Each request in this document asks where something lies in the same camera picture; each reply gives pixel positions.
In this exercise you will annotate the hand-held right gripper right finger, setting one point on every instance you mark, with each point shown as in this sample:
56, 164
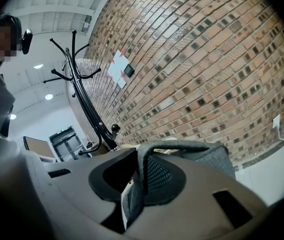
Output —
196, 209

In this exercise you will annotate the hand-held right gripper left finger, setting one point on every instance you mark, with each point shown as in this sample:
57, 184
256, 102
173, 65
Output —
76, 184

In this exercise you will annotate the black metal coat rack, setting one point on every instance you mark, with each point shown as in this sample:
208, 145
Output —
86, 109

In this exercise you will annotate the dark double door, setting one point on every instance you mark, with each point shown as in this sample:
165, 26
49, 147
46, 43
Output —
65, 144

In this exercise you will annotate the brown black-framed partition board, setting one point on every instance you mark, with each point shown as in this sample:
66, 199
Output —
37, 146

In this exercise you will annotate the round ceiling light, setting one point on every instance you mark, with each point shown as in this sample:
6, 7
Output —
13, 116
38, 66
48, 96

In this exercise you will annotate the white papers with red tape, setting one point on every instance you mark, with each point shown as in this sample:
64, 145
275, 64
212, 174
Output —
116, 69

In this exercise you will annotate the person's head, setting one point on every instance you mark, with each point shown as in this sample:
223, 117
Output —
2, 44

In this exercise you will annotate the white wall socket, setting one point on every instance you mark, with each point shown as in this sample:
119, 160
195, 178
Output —
276, 121

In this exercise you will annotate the black wall control panel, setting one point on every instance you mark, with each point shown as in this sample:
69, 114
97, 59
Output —
128, 70

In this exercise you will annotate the black head-mounted camera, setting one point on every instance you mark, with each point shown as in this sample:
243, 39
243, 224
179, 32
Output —
27, 41

